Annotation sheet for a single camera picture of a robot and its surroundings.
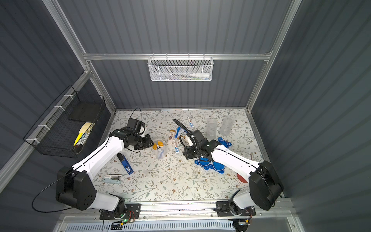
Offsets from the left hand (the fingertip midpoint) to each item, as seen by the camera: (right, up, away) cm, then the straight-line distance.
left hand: (153, 145), depth 84 cm
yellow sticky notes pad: (-34, +11, -8) cm, 37 cm away
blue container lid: (+31, -13, +7) cm, 34 cm away
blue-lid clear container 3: (+50, +12, +25) cm, 57 cm away
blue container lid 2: (+39, -14, +5) cm, 42 cm away
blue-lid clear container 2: (+38, +8, +23) cm, 45 cm away
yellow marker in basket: (-35, +7, -11) cm, 37 cm away
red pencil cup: (+52, -20, -1) cm, 55 cm away
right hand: (+20, -4, -1) cm, 21 cm away
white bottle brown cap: (+8, +4, +18) cm, 20 cm away
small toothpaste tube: (+12, -4, +13) cm, 18 cm away
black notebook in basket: (-39, +20, -3) cm, 43 cm away
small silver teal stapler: (-24, -20, 0) cm, 31 cm away
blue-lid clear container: (+2, -1, +3) cm, 4 cm away
